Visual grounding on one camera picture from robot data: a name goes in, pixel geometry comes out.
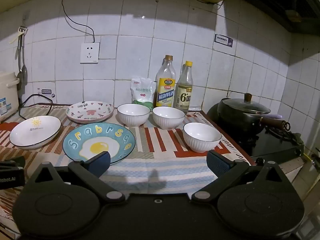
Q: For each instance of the dark blue wall sticker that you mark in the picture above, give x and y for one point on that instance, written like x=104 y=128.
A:
x=223 y=40

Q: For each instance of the glass wok lid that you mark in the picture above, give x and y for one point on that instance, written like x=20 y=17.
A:
x=245 y=106

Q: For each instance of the striped patchwork table cloth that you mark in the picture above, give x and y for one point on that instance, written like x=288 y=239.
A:
x=160 y=160

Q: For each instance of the small black wall label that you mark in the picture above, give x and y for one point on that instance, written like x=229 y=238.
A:
x=48 y=92

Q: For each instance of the white rice cooker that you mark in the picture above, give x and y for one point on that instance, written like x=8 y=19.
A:
x=7 y=97

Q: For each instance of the hanging metal spatula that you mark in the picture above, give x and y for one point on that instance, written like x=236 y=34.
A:
x=23 y=72

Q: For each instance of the white ribbed bowl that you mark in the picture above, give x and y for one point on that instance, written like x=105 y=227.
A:
x=202 y=137
x=168 y=118
x=133 y=116

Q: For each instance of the pale purple object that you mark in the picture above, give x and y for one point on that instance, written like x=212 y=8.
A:
x=274 y=116

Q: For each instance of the clear vinegar bottle yellow cap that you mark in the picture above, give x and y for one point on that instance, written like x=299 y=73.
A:
x=184 y=95

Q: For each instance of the yellow label cooking wine bottle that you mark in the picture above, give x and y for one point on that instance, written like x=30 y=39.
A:
x=165 y=92

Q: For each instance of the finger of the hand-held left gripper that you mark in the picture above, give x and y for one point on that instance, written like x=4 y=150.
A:
x=15 y=162

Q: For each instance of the black gas stove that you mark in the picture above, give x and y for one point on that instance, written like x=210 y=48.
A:
x=270 y=142

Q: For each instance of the white wall socket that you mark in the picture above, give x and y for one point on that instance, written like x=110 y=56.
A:
x=90 y=53

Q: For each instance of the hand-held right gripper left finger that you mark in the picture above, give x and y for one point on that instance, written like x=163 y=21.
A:
x=102 y=160

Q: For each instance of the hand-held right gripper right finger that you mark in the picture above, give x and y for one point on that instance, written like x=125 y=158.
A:
x=215 y=162

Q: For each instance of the blue fried egg plate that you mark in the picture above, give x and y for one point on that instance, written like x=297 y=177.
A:
x=75 y=142

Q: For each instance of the white sun print plate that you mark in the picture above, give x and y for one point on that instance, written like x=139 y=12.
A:
x=35 y=132

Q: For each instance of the white green salt bag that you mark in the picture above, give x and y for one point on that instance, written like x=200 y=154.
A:
x=142 y=91

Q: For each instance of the pink strawberry print plate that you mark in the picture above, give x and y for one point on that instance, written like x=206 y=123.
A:
x=90 y=111

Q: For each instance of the white hanging peeler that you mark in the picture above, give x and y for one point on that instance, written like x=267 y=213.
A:
x=22 y=29

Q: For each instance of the dark range hood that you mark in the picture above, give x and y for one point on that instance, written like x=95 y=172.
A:
x=287 y=2

